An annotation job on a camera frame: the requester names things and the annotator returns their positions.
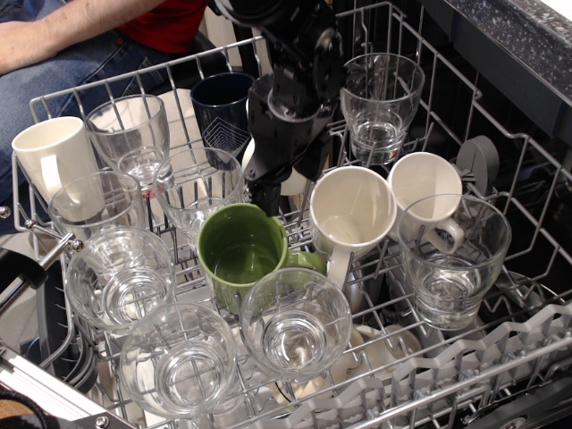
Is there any clear glass tumbler front centre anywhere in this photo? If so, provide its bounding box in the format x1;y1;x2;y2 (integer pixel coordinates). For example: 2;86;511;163
239;267;352;383

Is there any grey wire dishwasher rack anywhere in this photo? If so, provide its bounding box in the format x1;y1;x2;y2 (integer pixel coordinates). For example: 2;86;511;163
11;2;572;429

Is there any clear stemmed glass centre left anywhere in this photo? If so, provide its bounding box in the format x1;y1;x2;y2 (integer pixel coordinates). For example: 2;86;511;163
153;147;243;250

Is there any clear glass tumbler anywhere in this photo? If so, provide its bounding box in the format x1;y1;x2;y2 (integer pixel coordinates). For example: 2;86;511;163
239;267;352;383
398;194;512;331
120;303;237;418
64;226;175;334
340;53;425;166

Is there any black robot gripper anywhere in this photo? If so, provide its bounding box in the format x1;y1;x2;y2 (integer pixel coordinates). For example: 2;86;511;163
245;74;333;216

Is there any clear glass tumbler back right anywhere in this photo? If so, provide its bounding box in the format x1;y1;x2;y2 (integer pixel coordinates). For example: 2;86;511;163
340;53;425;166

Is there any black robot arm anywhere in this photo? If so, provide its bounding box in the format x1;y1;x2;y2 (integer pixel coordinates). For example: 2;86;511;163
216;1;345;216

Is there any person forearm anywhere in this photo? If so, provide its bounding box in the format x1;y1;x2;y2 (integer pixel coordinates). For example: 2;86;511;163
0;0;161;75

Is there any tall clear glass back left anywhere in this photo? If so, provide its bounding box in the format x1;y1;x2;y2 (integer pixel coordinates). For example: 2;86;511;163
85;94;170;190

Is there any white mug far left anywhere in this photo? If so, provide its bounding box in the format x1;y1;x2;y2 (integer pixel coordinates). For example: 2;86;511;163
12;116;98;203

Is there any tall white mug back centre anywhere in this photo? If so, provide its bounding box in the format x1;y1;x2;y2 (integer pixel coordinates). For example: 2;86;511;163
241;96;307;197

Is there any clear glass tumbler front left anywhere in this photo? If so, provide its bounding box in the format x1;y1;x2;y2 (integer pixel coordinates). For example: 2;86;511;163
120;303;237;418

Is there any clear glass left rim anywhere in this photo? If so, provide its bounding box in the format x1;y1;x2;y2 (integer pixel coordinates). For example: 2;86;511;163
48;171;147;241

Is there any grey plastic tine holder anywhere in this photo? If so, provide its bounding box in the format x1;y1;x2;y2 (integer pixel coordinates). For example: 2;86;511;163
255;305;571;428

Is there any green ceramic mug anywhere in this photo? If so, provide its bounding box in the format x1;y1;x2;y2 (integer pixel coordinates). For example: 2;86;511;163
198;203;327;315

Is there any speckled dark countertop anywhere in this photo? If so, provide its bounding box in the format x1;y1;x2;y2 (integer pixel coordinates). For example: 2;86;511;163
450;1;571;101

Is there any dark blue mug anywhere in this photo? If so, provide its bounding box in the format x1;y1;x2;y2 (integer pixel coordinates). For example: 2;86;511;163
190;71;256;162

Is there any small white cup right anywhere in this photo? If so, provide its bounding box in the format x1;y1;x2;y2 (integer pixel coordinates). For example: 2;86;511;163
387;152;465;254

